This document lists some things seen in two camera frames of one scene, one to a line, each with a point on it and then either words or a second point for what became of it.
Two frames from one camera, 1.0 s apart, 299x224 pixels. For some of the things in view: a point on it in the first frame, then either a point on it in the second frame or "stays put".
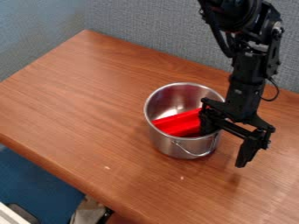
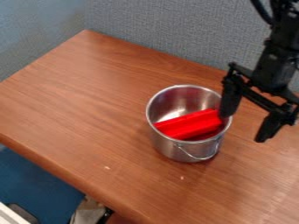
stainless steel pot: x=173 y=100 stays put
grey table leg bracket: x=90 y=212 stays put
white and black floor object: x=14 y=214 stays put
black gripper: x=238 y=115 → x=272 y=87
